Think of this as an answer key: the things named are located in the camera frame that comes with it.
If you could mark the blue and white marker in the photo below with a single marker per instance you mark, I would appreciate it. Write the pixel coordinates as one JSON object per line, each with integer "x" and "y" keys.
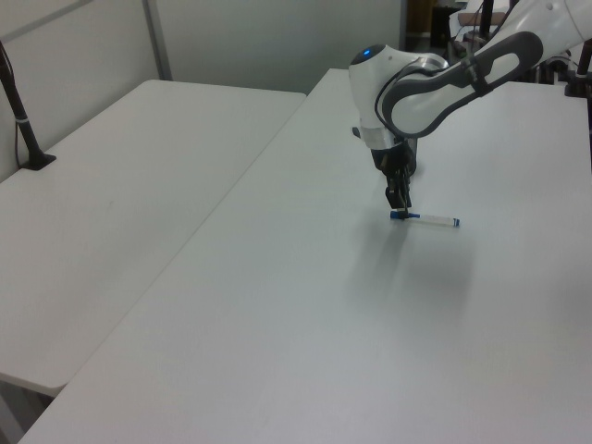
{"x": 435, "y": 220}

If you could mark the grey partition post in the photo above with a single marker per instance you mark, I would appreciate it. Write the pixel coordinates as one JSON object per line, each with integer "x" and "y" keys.
{"x": 158, "y": 41}

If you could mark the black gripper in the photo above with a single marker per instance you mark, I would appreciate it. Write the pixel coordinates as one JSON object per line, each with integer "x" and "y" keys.
{"x": 390, "y": 159}

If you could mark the brown wooden cabinet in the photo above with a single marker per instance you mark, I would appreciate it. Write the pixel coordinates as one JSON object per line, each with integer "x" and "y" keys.
{"x": 423, "y": 20}

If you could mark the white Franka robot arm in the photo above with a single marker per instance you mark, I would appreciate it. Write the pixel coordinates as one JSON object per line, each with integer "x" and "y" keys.
{"x": 416, "y": 106}

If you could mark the black camera stand pole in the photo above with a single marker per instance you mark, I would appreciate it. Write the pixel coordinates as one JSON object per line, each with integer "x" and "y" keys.
{"x": 578, "y": 74}
{"x": 23, "y": 125}

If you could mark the white side table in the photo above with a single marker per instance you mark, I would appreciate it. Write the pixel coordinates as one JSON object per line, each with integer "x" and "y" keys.
{"x": 115, "y": 194}

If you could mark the dark background pole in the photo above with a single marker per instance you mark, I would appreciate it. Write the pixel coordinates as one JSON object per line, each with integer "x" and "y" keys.
{"x": 485, "y": 16}

